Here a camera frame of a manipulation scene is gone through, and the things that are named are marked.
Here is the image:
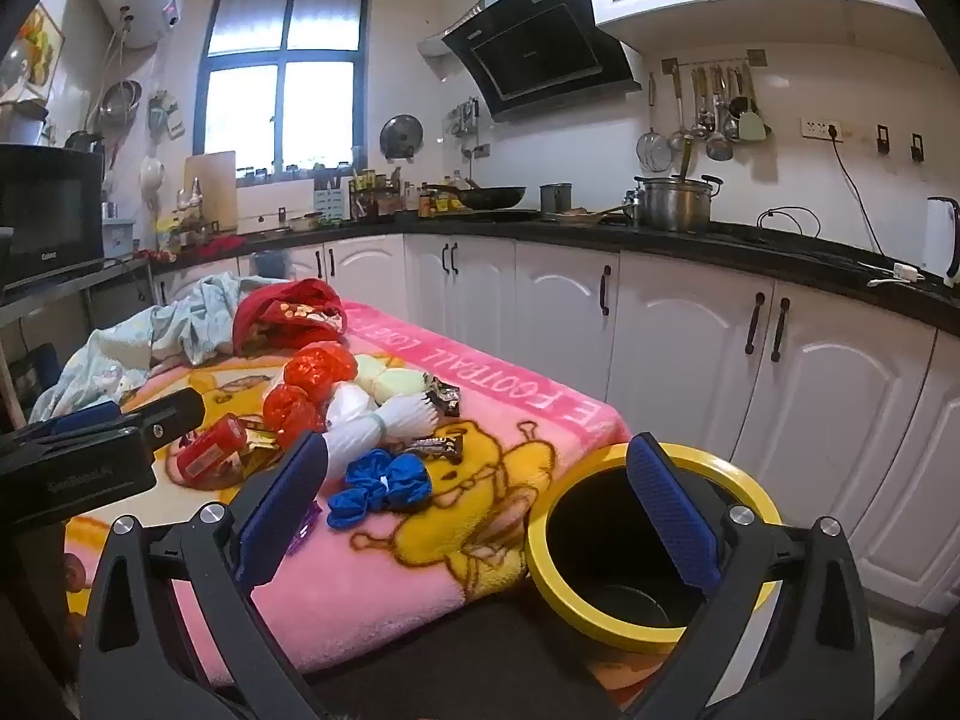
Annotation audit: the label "black kitchen countertop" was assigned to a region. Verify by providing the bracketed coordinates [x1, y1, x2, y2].
[135, 206, 960, 331]

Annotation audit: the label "steel cooking pot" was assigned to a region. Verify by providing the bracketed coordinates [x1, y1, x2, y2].
[634, 174, 725, 232]

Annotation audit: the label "black microwave oven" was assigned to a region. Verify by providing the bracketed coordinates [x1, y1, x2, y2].
[0, 144, 106, 290]

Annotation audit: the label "white electric kettle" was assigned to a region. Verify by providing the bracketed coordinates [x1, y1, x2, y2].
[921, 195, 960, 290]

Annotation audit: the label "round hanging pot lid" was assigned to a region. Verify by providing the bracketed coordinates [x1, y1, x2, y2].
[379, 114, 426, 164]

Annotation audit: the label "yellow snack wrapper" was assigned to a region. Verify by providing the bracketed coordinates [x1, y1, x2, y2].
[240, 424, 282, 458]

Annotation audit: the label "hanging mesh strainer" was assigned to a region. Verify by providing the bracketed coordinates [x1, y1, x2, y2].
[637, 127, 672, 173]

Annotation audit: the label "black power cable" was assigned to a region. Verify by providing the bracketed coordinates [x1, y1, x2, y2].
[756, 136, 912, 271]

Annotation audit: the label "framed wall picture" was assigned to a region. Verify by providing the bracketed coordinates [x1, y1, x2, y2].
[15, 4, 67, 87]

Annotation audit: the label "white utensil holder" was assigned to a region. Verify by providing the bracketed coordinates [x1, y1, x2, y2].
[313, 187, 353, 224]

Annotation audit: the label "blue plastic bag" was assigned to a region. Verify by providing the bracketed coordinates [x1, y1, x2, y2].
[328, 450, 432, 530]

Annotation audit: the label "pink cartoon printed blanket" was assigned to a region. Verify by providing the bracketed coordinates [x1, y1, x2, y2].
[64, 300, 631, 691]

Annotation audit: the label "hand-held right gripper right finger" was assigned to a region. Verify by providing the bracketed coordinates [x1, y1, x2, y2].
[626, 431, 875, 720]

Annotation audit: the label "white wrappers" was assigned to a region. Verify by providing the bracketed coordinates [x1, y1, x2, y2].
[324, 382, 440, 488]

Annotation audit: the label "metal faucet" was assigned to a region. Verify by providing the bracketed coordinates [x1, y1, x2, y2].
[176, 178, 207, 226]

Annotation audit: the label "dark chocolate wrapper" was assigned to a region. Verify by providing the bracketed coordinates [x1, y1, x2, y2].
[405, 435, 466, 464]
[424, 373, 462, 417]

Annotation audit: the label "red plastic bag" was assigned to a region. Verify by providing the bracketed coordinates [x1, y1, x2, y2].
[283, 343, 355, 398]

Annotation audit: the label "wooden cutting board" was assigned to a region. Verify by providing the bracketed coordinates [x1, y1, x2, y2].
[184, 151, 239, 232]

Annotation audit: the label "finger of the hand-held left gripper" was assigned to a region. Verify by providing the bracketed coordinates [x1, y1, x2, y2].
[120, 388, 208, 452]
[11, 399, 125, 445]

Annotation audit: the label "red wrappers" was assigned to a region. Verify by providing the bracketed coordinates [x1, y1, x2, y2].
[264, 384, 325, 451]

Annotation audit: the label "black wok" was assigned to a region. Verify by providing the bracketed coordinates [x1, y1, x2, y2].
[424, 181, 527, 212]

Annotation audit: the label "light blue cloth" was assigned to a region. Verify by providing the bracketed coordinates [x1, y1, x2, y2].
[30, 274, 278, 425]

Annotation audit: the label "yellow rimmed waste bin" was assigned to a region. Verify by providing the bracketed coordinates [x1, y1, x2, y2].
[525, 441, 785, 653]

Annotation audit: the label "white lower cabinets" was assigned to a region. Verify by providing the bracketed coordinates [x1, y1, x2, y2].
[154, 232, 960, 616]

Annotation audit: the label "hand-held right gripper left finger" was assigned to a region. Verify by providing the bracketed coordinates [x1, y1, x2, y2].
[79, 431, 331, 720]

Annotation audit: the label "row of hanging kitchen utensils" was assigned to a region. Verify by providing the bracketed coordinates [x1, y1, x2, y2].
[649, 52, 773, 162]

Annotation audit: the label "dark framed window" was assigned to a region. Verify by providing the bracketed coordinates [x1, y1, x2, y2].
[193, 0, 372, 181]

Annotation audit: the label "red cloth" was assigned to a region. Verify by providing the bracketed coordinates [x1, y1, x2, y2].
[232, 277, 350, 353]

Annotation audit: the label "red snack packet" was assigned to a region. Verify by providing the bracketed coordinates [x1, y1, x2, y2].
[178, 418, 248, 482]

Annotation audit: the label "hanging metal bowls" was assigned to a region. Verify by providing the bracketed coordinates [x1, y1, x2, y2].
[94, 79, 143, 128]

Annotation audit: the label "black range hood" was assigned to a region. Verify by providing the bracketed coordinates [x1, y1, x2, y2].
[416, 0, 642, 122]

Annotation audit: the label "row of condiment bottles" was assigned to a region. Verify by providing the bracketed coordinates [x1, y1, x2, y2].
[352, 169, 466, 220]

